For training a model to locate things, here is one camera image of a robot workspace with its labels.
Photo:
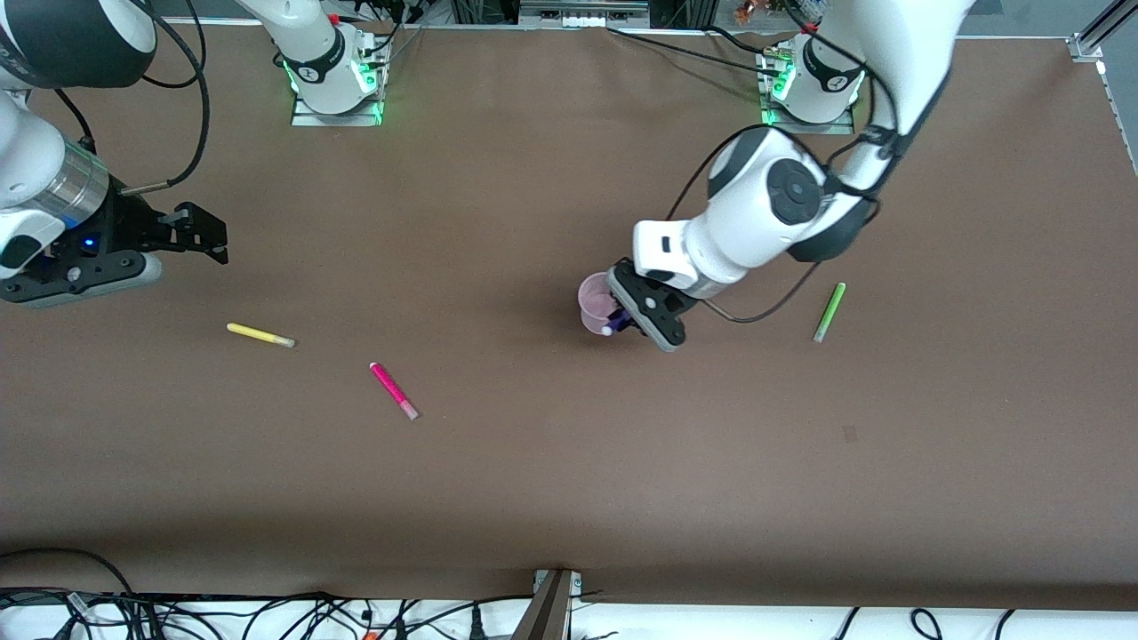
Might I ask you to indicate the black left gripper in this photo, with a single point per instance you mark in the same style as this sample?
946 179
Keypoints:
632 323

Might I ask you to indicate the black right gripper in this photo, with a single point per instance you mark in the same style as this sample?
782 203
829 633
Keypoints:
122 227

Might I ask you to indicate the purple pen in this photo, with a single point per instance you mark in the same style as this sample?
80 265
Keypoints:
616 323

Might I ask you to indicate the pink pen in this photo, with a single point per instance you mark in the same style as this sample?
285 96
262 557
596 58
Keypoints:
391 388

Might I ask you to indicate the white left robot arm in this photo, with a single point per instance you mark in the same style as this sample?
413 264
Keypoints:
756 231

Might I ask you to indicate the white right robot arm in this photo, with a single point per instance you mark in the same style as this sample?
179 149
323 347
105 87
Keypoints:
36 151

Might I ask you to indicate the pink pen holder cup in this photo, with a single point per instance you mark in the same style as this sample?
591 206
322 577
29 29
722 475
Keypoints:
591 298

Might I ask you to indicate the yellow pen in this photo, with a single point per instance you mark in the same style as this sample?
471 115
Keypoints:
258 334

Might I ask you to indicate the green pen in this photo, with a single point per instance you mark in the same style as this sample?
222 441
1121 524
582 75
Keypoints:
830 311

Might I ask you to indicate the dark support beam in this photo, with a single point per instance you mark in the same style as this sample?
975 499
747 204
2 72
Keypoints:
547 613

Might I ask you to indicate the aluminium corner profile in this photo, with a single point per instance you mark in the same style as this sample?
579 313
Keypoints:
1098 36

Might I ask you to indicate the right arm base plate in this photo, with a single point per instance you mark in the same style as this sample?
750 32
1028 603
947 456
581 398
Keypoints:
338 119

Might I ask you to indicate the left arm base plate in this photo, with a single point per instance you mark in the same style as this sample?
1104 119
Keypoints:
809 127

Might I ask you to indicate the metal table edge bracket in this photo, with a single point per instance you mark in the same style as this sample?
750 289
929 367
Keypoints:
573 582

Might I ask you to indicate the grey metal equipment rail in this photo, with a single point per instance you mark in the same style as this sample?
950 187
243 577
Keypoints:
582 13

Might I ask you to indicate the aluminium table edge rail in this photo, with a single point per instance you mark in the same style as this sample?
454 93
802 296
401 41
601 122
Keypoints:
1118 111

